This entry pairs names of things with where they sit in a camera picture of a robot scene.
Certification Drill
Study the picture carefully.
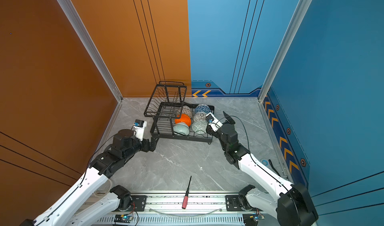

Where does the green white patterned bowl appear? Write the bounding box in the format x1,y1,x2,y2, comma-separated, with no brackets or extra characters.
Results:
191,120,208,135

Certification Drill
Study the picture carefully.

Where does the blue triangle patterned bowl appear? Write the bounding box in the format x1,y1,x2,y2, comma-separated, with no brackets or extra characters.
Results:
195,104,211,114

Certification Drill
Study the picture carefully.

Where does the orange bowl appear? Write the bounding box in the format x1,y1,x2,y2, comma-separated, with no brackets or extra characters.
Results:
175,114,192,127

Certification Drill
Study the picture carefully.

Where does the mint green bowl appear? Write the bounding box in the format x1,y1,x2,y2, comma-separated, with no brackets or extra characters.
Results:
173,122,190,136

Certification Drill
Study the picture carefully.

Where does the beige brown patterned bowl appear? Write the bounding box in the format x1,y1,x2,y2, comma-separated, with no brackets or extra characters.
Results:
178,105,193,118

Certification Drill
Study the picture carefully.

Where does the white maroon patterned bowl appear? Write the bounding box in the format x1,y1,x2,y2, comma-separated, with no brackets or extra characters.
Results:
193,112,207,122

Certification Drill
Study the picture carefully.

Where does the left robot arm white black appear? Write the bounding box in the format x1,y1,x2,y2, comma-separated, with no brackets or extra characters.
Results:
21,128,157,226

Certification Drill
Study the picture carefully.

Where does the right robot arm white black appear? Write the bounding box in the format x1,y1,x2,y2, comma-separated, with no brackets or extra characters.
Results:
206,113,319,226

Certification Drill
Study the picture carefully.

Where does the green circuit board left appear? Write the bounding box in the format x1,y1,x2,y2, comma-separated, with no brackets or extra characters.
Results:
114,214,134,224

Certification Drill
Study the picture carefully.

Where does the circuit board right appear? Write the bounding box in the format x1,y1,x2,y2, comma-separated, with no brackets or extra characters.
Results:
243,210,265,226

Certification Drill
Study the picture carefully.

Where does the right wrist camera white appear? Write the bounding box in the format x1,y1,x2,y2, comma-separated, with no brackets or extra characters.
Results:
206,113,223,132

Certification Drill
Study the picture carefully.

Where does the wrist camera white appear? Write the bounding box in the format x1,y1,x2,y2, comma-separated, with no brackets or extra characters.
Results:
206,113,223,132
133,120,147,141

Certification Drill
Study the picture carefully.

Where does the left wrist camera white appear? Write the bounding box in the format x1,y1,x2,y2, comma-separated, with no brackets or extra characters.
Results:
133,120,147,141

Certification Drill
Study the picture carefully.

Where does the black wire dish rack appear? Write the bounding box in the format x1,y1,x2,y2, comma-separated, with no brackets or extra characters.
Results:
144,81,213,144

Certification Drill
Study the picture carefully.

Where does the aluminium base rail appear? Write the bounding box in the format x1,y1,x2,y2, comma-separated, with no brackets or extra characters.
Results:
83,190,313,226

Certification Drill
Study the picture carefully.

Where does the red handled screwdriver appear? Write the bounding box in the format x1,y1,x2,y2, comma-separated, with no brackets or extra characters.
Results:
182,176,192,210

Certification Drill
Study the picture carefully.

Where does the clear cable loop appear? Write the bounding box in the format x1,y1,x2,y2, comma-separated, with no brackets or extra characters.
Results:
148,207,224,218

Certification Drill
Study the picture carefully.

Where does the aluminium corner post right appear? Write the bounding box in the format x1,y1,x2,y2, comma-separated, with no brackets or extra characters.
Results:
258,0,313,103

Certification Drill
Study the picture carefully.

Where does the aluminium corner post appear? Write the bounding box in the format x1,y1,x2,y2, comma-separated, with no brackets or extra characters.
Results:
57,0,123,103
258,0,313,103

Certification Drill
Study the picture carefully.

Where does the aluminium corner post left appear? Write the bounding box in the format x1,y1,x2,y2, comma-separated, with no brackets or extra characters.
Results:
57,0,123,103

